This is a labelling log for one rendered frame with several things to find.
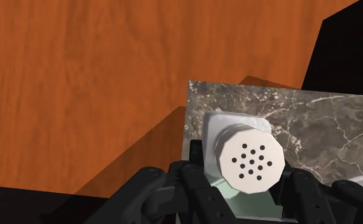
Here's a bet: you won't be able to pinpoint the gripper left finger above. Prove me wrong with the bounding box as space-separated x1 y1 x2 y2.
84 139 242 224

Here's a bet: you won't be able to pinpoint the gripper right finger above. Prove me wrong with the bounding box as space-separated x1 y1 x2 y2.
267 162 363 224

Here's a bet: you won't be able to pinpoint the glass shaker with white lid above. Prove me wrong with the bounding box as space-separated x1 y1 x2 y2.
203 111 287 219

